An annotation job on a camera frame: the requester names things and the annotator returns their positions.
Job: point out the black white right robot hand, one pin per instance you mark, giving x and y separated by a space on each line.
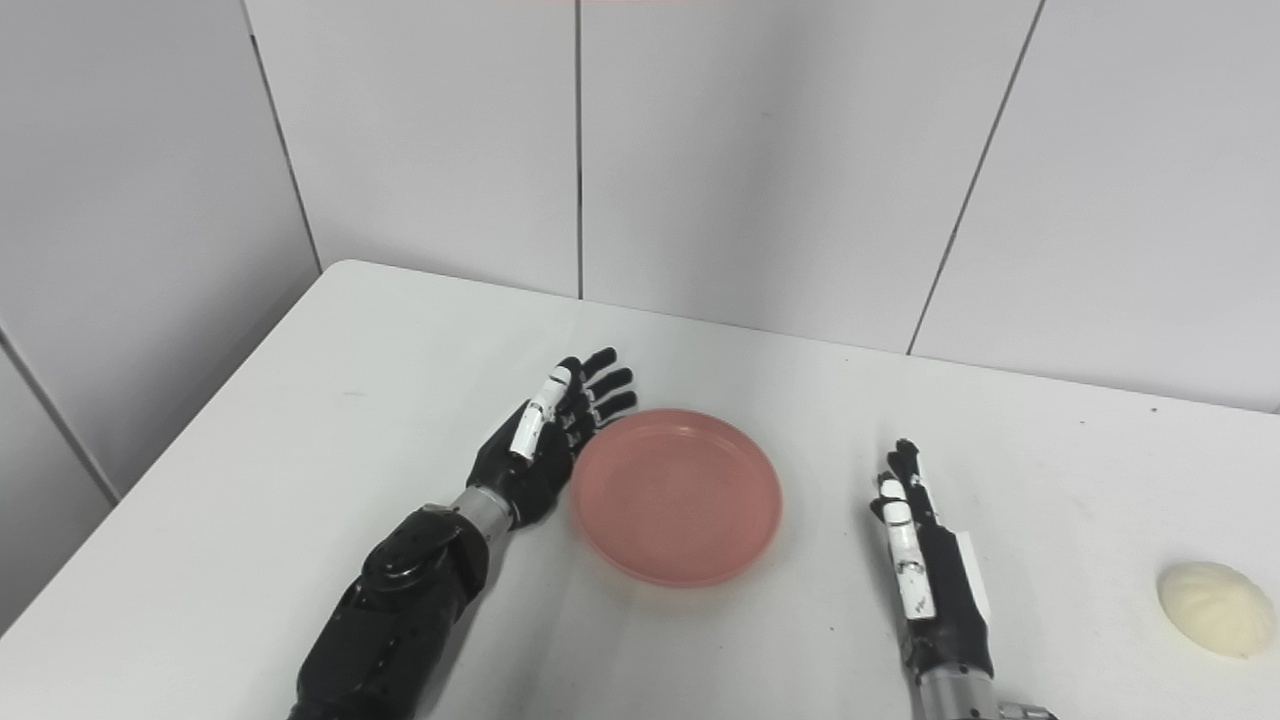
950 610

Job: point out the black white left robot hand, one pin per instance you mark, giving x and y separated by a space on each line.
520 475

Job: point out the pink round plate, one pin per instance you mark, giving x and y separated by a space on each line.
675 495

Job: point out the white steamed bun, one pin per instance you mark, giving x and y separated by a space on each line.
1215 610

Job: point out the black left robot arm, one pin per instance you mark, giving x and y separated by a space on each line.
400 620

